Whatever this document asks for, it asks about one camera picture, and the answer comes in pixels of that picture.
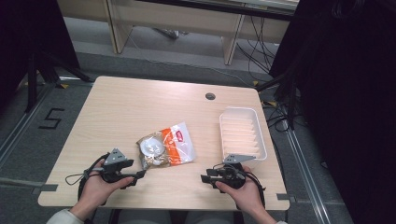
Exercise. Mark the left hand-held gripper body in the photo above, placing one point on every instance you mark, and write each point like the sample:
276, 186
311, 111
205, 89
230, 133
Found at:
114, 158

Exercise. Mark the person's left hand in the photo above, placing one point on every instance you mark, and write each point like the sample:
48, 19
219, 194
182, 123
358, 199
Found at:
99, 189

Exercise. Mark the metal floor rail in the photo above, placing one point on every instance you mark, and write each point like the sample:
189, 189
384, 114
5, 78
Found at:
306, 174
21, 124

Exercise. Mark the black curtain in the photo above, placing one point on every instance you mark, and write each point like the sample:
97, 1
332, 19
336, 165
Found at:
28, 37
345, 109

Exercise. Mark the grey power strip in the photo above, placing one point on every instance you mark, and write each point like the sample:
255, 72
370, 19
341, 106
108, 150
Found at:
168, 33

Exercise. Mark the black tripod stand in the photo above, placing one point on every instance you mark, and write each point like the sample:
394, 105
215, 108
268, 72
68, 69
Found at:
34, 77
286, 93

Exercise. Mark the clear orange snack bag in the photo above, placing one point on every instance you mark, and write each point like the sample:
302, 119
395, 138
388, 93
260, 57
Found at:
169, 146

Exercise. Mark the light wooden desk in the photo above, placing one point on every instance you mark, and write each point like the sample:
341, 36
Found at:
174, 18

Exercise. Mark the person's right hand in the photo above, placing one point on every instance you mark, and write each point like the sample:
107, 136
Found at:
247, 194

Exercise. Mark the white plastic basket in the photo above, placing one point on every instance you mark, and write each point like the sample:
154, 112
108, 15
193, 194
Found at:
243, 133

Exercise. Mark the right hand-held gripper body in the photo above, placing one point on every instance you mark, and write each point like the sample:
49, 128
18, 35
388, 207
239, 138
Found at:
232, 178

